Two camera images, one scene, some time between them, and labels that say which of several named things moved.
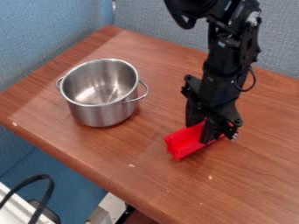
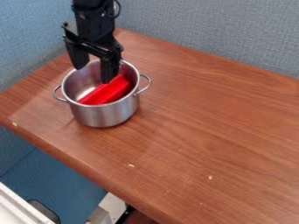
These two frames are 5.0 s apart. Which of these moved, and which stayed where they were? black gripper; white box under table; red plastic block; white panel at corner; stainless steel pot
Moved: black gripper; red plastic block
Stayed: stainless steel pot; white panel at corner; white box under table
